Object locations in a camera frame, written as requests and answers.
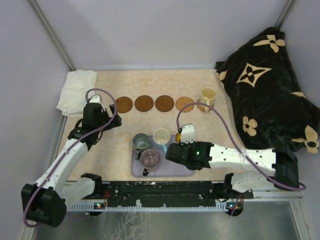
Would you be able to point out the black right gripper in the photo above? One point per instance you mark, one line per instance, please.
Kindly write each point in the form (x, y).
(183, 145)

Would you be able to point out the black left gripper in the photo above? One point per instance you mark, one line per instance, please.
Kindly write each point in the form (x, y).
(116, 122)

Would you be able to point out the dark wooden coaster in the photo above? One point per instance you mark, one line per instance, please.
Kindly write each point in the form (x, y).
(164, 103)
(124, 104)

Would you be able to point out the white mug blue handle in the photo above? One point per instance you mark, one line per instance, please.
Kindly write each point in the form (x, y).
(162, 138)

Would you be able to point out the light woven coaster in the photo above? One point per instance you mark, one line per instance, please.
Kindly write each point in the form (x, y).
(204, 109)

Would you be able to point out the brown wooden coaster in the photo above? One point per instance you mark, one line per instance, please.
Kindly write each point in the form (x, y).
(144, 103)

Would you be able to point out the woven rattan coaster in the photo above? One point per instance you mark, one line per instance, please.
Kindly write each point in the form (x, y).
(183, 101)

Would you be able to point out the cream mug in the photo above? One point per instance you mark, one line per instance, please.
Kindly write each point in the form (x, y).
(207, 96)

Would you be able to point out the yellow mug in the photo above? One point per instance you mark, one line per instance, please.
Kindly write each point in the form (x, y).
(178, 137)

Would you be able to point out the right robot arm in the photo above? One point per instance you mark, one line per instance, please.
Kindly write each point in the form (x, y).
(258, 168)

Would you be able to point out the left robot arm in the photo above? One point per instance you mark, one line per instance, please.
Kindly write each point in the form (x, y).
(47, 200)

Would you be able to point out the white folded cloth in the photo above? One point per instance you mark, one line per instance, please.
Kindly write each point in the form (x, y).
(72, 99)

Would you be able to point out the lavender plastic tray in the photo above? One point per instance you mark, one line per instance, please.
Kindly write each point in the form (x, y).
(164, 169)

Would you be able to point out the purple mug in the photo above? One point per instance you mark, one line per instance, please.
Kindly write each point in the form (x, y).
(150, 160)

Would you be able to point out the grey-green mug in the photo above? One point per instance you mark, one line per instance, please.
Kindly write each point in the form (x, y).
(140, 143)

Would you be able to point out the black floral blanket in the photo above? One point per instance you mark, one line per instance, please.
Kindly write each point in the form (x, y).
(269, 107)

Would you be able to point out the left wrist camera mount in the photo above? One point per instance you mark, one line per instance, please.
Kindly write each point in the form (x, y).
(95, 99)

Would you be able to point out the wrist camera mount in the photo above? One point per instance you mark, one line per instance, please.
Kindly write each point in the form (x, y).
(95, 99)
(188, 134)

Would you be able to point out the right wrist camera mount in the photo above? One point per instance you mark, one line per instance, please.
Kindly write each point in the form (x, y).
(188, 134)

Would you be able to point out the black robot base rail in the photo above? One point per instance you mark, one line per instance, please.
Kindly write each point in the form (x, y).
(163, 193)

